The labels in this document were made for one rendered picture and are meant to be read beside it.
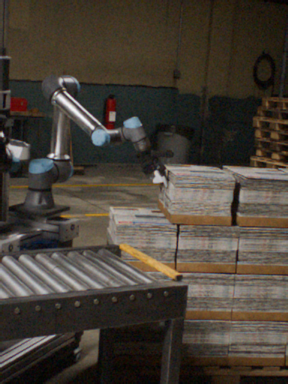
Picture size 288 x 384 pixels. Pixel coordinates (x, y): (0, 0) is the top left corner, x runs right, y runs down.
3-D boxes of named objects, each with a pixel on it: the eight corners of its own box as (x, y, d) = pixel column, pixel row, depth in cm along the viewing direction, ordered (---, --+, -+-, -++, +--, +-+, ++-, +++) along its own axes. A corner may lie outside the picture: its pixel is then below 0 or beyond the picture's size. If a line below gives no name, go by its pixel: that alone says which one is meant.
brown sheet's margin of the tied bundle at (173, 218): (164, 215, 323) (165, 207, 322) (223, 218, 327) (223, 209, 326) (169, 223, 307) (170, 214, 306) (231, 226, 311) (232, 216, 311)
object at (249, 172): (222, 167, 344) (222, 165, 344) (275, 169, 349) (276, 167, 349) (244, 178, 309) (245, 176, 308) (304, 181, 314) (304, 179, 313)
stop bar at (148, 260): (126, 247, 272) (126, 243, 272) (183, 280, 235) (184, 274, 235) (118, 248, 271) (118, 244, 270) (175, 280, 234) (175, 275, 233)
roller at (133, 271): (106, 259, 272) (106, 247, 271) (165, 296, 232) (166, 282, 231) (94, 260, 270) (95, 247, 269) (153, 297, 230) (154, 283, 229)
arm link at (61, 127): (37, 182, 339) (46, 73, 329) (55, 179, 352) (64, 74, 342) (56, 187, 334) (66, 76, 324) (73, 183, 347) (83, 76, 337)
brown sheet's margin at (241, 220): (216, 208, 349) (217, 200, 349) (269, 211, 354) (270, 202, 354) (238, 226, 313) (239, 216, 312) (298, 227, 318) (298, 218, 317)
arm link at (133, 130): (125, 119, 321) (139, 113, 317) (135, 140, 324) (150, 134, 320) (118, 124, 315) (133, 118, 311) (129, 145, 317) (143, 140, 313)
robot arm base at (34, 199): (17, 206, 329) (18, 186, 327) (34, 202, 343) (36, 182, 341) (43, 211, 323) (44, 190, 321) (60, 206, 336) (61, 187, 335)
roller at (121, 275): (92, 258, 269) (90, 247, 268) (151, 295, 229) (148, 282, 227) (81, 262, 267) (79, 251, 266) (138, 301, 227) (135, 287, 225)
